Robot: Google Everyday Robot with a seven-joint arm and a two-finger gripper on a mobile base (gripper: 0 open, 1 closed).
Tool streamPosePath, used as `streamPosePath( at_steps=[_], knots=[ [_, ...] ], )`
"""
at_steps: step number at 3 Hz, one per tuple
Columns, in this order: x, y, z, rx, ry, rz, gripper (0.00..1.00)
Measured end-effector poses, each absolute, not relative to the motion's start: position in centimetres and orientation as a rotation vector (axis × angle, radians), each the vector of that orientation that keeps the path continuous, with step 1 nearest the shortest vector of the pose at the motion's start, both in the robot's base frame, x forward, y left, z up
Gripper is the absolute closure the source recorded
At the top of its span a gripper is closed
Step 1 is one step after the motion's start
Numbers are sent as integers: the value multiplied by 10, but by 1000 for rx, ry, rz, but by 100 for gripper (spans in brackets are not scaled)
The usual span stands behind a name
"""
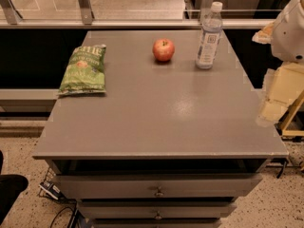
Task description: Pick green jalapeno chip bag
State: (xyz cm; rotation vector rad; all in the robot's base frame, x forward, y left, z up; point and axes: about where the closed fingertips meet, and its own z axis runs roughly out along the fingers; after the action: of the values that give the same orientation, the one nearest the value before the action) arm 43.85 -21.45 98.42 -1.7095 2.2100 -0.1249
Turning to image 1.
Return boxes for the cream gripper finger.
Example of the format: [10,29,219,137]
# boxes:
[256,62,304,126]

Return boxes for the green jalapeno chip bag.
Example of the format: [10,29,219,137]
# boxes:
[58,45,106,96]

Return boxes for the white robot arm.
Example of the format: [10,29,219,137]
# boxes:
[252,0,304,126]

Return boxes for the clear plastic water bottle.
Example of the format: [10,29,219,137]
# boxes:
[196,2,222,69]

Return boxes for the red apple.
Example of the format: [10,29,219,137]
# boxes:
[152,38,175,62]

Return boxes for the grey drawer cabinet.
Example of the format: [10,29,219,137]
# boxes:
[34,30,288,214]

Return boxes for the grey drawer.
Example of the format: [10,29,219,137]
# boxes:
[78,201,236,219]
[53,174,262,200]
[93,219,221,228]

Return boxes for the top grey drawer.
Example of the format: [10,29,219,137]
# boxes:
[53,174,262,200]

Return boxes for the blue white power strip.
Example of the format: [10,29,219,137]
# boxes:
[39,180,61,200]

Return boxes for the metal window railing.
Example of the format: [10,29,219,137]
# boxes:
[0,0,290,29]

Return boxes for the black object at left edge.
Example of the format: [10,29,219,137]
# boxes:
[0,149,29,226]

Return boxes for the black cable on floor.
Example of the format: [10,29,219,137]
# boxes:
[48,202,80,228]

